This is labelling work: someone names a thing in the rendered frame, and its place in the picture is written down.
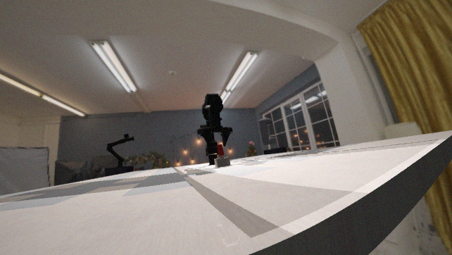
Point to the cream square block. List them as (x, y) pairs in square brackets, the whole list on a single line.
[(220, 162)]

